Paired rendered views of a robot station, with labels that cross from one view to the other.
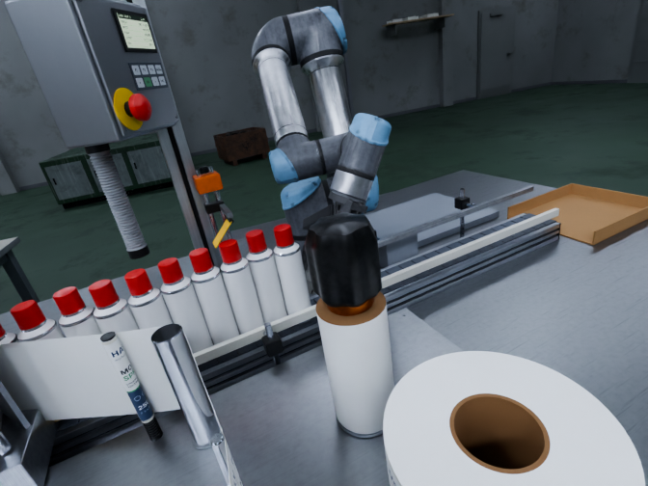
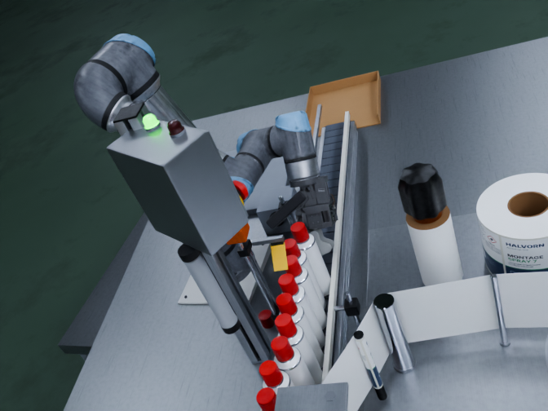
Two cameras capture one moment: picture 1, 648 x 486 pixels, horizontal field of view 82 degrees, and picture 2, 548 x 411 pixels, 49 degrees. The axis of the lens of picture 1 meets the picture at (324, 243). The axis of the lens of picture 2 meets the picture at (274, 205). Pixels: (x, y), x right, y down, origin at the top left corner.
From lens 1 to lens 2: 100 cm
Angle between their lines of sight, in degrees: 41
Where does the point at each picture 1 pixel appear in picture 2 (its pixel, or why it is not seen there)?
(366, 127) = (301, 121)
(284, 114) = not seen: hidden behind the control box
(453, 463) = (535, 221)
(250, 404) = not seen: hidden behind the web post
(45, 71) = (196, 201)
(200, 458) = (421, 369)
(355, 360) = (452, 237)
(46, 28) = (196, 167)
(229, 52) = not seen: outside the picture
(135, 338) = (363, 327)
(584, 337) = (449, 174)
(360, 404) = (457, 263)
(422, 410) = (505, 221)
